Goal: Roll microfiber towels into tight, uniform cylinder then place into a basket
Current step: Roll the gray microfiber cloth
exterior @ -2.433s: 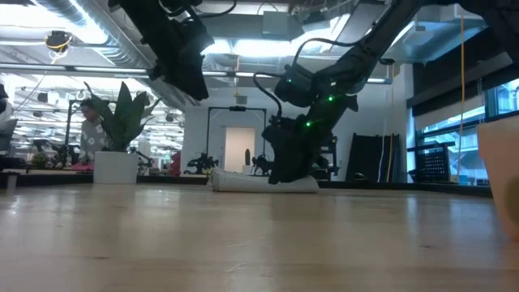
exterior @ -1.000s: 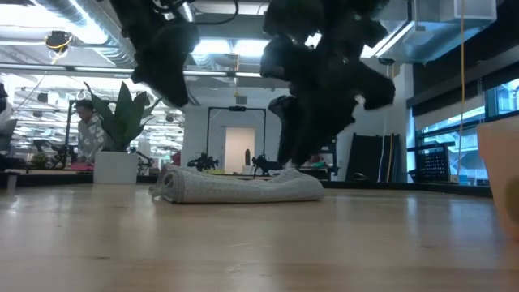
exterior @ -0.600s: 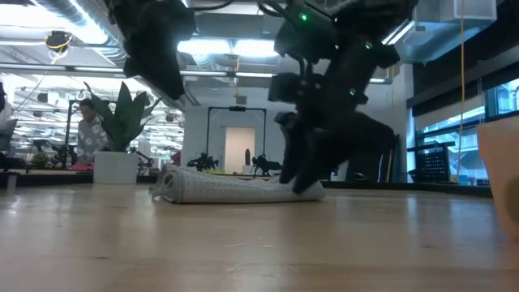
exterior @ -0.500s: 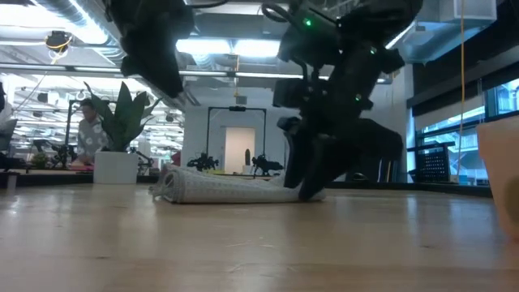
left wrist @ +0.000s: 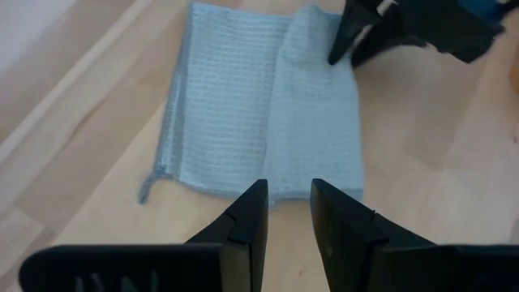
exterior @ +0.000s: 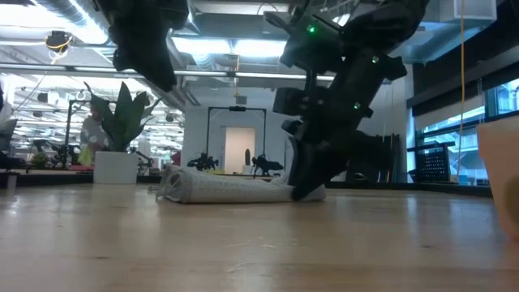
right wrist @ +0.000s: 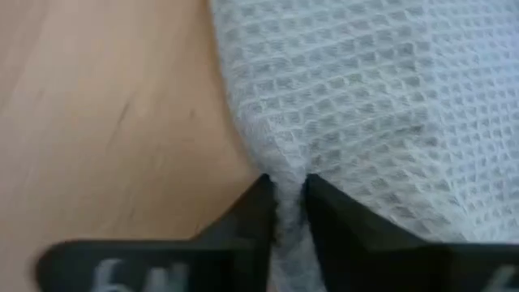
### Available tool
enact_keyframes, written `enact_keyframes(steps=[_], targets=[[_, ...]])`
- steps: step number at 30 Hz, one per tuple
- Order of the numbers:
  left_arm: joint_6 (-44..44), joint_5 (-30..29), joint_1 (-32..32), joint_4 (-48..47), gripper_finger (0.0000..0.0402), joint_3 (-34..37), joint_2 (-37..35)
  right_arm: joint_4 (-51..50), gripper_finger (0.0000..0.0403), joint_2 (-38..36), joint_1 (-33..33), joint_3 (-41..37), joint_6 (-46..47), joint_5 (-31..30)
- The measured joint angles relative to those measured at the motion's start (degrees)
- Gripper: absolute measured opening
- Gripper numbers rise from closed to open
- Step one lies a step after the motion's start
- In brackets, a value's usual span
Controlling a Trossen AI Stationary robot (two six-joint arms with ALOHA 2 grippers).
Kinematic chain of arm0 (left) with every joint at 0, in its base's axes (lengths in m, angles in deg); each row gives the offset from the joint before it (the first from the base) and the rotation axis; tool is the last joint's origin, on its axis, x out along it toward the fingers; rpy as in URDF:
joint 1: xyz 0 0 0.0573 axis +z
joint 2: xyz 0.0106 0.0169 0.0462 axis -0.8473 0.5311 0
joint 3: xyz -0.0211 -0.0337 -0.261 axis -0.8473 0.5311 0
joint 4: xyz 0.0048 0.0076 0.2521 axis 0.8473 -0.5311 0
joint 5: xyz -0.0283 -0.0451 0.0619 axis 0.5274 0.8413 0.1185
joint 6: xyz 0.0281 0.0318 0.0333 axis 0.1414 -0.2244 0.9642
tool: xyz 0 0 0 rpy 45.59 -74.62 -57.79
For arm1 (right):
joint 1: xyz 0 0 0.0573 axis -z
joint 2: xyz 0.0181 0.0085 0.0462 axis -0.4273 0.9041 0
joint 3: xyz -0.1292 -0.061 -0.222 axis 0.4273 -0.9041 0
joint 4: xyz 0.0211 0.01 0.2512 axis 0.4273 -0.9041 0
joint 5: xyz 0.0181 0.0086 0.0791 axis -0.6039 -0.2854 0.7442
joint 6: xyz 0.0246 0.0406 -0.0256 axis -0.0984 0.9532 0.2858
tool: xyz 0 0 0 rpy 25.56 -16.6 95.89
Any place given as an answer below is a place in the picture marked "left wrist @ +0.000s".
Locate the grey microfiber towel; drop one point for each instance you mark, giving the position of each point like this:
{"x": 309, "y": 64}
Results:
{"x": 227, "y": 101}

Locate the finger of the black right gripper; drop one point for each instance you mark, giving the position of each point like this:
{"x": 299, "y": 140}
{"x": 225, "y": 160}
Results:
{"x": 385, "y": 36}
{"x": 350, "y": 24}

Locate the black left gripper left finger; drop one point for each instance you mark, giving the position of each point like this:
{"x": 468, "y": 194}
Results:
{"x": 219, "y": 267}

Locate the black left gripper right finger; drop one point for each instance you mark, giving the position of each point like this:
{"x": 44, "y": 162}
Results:
{"x": 365, "y": 259}

